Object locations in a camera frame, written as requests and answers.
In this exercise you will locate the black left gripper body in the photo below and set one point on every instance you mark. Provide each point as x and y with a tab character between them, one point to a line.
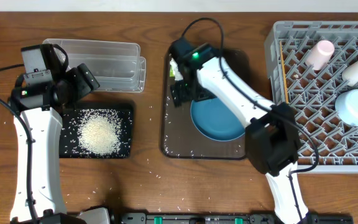
84	78

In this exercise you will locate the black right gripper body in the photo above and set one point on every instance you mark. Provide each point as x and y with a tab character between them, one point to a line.
192	91

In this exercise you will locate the dark blue plate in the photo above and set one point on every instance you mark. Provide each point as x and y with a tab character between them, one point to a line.
215	121

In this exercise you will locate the pink cup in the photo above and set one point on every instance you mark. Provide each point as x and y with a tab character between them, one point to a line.
320	54

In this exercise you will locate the light blue bowl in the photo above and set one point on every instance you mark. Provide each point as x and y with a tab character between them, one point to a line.
346	106

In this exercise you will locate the white napkin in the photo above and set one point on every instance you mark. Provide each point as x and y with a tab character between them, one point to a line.
173	64

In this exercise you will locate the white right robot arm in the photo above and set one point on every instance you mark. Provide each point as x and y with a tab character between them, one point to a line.
271	134

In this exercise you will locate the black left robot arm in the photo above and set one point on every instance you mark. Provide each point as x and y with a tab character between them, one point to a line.
38	191

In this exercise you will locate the grey dishwasher rack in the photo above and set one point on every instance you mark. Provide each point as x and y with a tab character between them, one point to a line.
312	93

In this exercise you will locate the black plastic tray bin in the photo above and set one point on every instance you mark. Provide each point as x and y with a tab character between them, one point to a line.
98	133

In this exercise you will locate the pile of white rice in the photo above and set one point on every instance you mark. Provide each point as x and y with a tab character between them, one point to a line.
99	135

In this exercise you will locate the clear plastic bin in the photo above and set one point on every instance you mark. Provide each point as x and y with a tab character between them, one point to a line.
117	66

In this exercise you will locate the brown serving tray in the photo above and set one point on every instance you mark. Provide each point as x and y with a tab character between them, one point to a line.
179	137

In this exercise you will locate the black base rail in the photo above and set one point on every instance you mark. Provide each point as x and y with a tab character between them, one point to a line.
143	218

